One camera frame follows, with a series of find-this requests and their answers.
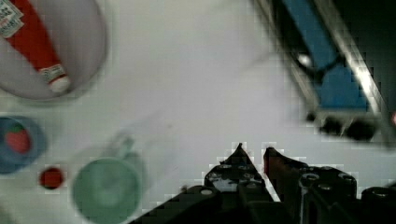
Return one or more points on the red strawberry on table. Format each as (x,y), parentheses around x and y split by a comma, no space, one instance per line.
(51,178)

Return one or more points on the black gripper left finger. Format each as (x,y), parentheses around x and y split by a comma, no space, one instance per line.
(229,189)

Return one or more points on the green cup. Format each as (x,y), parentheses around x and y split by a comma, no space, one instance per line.
(108,190)

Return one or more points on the red ketchup bottle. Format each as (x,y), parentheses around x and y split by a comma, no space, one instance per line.
(22,28)

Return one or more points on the black toaster oven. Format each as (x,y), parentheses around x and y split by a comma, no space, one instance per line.
(363,31)

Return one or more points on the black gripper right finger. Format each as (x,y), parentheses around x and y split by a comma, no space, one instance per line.
(326,195)

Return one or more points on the blue glass oven door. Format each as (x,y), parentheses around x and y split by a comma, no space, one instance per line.
(335,84)

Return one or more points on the grey round plate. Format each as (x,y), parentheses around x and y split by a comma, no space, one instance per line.
(77,31)

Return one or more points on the red strawberry in bowl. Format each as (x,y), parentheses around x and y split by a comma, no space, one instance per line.
(17,138)

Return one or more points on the blue bowl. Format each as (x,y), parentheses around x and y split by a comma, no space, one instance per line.
(11,161)

